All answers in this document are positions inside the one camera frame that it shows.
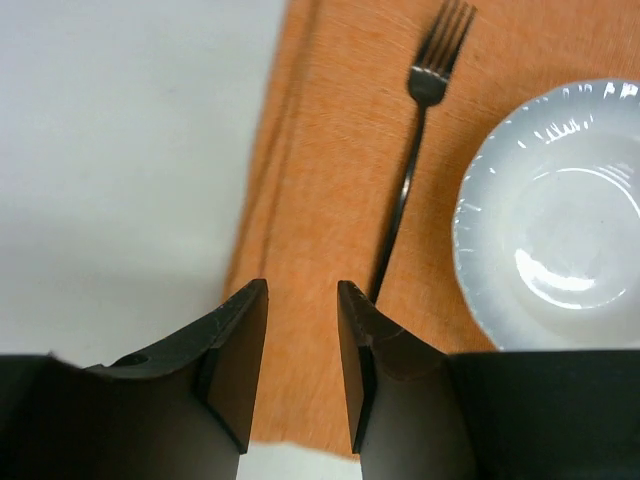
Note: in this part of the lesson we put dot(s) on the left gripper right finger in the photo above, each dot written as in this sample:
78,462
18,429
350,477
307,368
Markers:
415,412

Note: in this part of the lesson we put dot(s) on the orange cloth napkin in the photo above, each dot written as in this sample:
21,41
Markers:
328,155

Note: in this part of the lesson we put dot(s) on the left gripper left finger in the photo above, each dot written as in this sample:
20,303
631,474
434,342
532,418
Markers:
180,408

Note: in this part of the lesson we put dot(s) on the black fork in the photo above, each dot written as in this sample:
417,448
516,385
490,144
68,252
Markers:
428,79

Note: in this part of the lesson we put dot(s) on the white ceramic bowl plate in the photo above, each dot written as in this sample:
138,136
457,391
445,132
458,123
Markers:
545,232

